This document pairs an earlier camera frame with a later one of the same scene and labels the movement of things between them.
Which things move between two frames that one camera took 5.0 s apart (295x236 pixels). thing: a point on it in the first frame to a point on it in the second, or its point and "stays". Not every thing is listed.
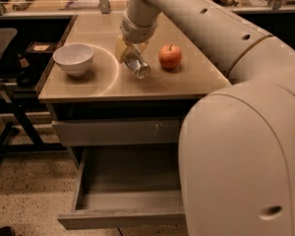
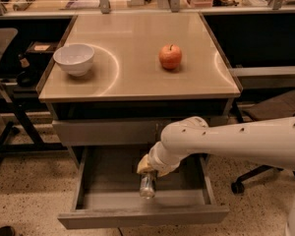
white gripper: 137,32 to 154,165
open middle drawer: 127,187 stays
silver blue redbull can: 139,66 to 147,186
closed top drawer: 119,132 stays
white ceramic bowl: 74,58 stays
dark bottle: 26,78 stays
